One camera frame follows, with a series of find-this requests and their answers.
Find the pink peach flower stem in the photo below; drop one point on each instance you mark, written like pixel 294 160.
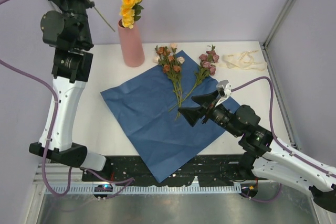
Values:
pixel 105 20

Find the pink tapered vase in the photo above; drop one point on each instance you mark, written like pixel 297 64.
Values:
pixel 131 45

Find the artificial flower bunch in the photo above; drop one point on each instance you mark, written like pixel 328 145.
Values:
pixel 171 64

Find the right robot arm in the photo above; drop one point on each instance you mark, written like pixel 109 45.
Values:
pixel 265 155

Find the right aluminium frame post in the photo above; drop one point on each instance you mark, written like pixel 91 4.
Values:
pixel 278 22

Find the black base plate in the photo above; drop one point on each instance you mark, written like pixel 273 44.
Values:
pixel 210 170

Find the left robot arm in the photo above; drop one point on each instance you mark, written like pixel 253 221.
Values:
pixel 70 73

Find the cream ribbon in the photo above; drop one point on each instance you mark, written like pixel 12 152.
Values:
pixel 244 61

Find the yellow flower stem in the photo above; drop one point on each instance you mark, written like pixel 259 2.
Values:
pixel 130 12

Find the blue wrapping paper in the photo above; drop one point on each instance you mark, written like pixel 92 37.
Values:
pixel 144 121

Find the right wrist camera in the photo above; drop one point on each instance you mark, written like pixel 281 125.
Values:
pixel 224 89

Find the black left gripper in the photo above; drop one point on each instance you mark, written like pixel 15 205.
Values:
pixel 88 3

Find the mauve flower stem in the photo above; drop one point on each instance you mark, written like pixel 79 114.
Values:
pixel 206 68

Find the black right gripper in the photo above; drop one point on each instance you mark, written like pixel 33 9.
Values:
pixel 192 114

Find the white slotted cable duct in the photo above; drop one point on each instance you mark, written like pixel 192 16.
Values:
pixel 194 188

